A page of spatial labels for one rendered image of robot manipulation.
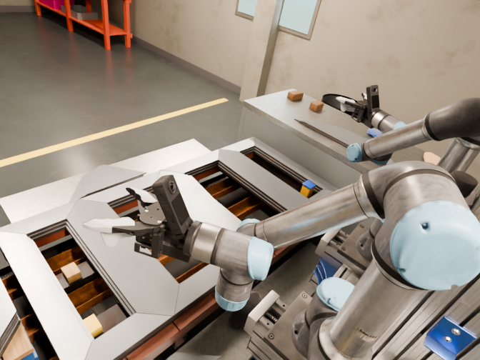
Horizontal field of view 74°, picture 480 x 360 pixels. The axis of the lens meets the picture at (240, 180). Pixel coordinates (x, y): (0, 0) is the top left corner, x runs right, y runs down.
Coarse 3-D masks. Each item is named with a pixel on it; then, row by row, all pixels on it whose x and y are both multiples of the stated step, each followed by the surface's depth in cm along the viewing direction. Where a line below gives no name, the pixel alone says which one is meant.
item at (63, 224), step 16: (272, 160) 207; (160, 176) 171; (240, 176) 185; (256, 192) 178; (112, 208) 150; (224, 208) 159; (64, 224) 137; (32, 240) 128; (80, 240) 130; (112, 288) 117; (128, 304) 112; (192, 304) 117; (80, 320) 105; (144, 336) 103; (128, 352) 101
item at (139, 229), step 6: (138, 222) 60; (114, 228) 58; (120, 228) 58; (126, 228) 58; (132, 228) 58; (138, 228) 59; (144, 228) 59; (150, 228) 59; (132, 234) 59; (138, 234) 59
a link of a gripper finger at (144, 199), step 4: (128, 188) 70; (132, 188) 70; (132, 192) 70; (136, 192) 69; (140, 192) 69; (144, 192) 69; (136, 196) 69; (140, 196) 68; (144, 196) 68; (148, 196) 68; (152, 196) 68; (140, 200) 68; (144, 200) 67; (148, 200) 67; (152, 200) 67; (140, 204) 71; (144, 204) 67; (148, 204) 67; (140, 208) 71; (144, 208) 70; (140, 212) 72
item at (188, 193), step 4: (200, 184) 171; (188, 188) 167; (192, 188) 167; (196, 188) 168; (200, 188) 168; (184, 192) 163; (188, 192) 164; (192, 192) 164; (196, 192) 165; (200, 192) 166; (204, 192) 166; (184, 196) 161; (188, 196) 161; (192, 196) 162; (196, 196) 162; (184, 200) 159
